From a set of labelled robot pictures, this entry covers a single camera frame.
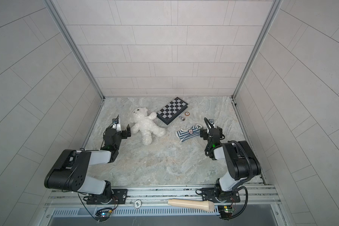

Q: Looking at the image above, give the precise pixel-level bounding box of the blue white striped sweater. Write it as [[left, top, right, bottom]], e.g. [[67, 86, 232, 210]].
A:
[[176, 124, 203, 142]]

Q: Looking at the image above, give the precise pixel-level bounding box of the white teddy bear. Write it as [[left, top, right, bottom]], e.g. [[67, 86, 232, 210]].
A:
[[131, 107, 166, 146]]

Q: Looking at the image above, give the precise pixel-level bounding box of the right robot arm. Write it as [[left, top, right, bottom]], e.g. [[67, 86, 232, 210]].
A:
[[200, 127, 261, 203]]

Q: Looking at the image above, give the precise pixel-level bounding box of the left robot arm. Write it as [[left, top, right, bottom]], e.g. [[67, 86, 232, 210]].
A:
[[44, 121, 131, 205]]

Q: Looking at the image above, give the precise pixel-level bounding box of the black folded chess board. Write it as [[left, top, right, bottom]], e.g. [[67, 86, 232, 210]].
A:
[[157, 97, 188, 125]]

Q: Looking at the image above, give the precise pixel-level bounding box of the white round knob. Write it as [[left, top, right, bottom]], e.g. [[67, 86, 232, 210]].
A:
[[134, 200, 142, 209]]

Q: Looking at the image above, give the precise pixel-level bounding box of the left green circuit board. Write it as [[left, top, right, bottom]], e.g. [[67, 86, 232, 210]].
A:
[[95, 207, 113, 222]]

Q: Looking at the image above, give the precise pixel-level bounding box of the green circuit board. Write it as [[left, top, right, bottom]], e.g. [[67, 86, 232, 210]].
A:
[[218, 206, 234, 219], [95, 207, 113, 222]]

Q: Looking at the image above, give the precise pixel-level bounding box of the right green circuit board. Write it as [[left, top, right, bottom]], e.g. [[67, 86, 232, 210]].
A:
[[218, 206, 234, 219]]

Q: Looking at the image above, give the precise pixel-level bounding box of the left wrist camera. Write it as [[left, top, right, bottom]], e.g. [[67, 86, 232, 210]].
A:
[[112, 115, 121, 132]]

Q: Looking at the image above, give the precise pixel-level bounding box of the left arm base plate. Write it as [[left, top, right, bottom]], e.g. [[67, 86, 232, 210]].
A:
[[83, 189, 128, 205]]

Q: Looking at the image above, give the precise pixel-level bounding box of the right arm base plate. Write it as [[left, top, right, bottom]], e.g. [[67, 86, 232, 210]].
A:
[[196, 187, 241, 203]]

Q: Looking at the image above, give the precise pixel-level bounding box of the beige handle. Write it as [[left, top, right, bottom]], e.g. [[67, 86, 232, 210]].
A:
[[168, 199, 215, 212]]

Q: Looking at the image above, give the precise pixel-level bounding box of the aluminium mounting rail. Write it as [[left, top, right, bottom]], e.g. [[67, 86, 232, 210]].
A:
[[44, 183, 281, 208]]

